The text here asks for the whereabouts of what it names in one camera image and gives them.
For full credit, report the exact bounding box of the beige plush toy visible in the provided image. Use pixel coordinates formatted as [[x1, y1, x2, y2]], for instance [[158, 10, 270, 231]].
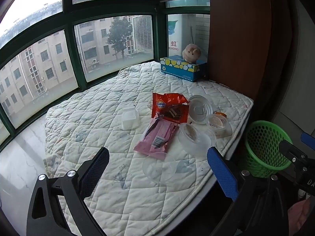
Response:
[[182, 43, 202, 62]]

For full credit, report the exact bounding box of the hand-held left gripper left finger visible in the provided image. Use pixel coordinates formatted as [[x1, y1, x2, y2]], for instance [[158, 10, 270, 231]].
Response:
[[26, 147, 110, 236]]

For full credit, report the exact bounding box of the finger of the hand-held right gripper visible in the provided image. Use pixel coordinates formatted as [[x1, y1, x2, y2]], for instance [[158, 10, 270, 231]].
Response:
[[301, 132, 315, 151], [279, 140, 310, 175]]

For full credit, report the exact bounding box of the red snack wrapper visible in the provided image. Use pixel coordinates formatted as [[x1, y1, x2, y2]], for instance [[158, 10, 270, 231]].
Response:
[[151, 92, 190, 124]]

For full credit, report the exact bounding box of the green window frame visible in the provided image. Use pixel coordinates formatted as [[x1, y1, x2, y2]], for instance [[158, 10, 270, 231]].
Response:
[[0, 0, 211, 150]]

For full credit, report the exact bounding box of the blue spotted tissue box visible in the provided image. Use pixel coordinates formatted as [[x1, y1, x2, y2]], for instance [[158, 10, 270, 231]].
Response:
[[159, 55, 207, 82]]

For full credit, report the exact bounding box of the brown wooden cabinet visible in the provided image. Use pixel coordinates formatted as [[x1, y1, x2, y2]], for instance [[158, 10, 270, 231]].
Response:
[[208, 0, 296, 120]]

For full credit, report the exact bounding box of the green plastic mesh basket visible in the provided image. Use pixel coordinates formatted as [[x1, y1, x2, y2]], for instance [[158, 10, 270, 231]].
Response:
[[242, 120, 294, 179]]

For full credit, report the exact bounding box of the square clear plastic container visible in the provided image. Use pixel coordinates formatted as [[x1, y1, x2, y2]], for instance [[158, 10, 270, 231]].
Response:
[[122, 105, 141, 130]]

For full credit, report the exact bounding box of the white quilted mat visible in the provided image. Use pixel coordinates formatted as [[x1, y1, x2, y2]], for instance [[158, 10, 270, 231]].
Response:
[[44, 61, 254, 236]]

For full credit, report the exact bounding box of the small cup with orange lid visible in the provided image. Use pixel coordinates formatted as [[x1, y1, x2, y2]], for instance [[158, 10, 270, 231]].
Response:
[[206, 111, 233, 138]]

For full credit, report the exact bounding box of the clear plastic cup with lid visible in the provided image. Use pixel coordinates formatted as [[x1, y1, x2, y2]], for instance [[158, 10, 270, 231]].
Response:
[[188, 95, 214, 125]]

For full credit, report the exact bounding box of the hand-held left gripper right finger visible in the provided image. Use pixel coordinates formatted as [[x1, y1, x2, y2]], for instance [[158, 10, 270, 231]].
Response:
[[207, 147, 296, 236]]

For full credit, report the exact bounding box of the pink patterned clothing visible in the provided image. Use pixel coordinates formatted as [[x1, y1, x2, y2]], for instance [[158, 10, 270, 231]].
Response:
[[287, 197, 315, 236]]

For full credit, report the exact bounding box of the green tree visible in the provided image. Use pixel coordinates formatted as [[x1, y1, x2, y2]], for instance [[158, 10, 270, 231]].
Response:
[[107, 17, 133, 60]]

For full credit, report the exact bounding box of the beige apartment building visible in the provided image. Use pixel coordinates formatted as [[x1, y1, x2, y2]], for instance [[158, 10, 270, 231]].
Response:
[[0, 17, 131, 116]]

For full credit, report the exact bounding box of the pink snack wrapper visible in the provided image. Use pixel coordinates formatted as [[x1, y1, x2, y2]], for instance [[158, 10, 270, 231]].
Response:
[[133, 117, 179, 155]]

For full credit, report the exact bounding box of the white printed outdoor unit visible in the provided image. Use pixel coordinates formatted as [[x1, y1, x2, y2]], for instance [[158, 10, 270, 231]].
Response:
[[167, 14, 195, 57]]

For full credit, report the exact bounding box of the white louvred vent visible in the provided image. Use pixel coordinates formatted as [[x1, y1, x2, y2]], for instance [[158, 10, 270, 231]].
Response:
[[132, 15, 153, 53]]

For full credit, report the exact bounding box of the clear round plastic lid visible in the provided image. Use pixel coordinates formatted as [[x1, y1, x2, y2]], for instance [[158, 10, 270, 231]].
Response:
[[142, 152, 177, 184]]

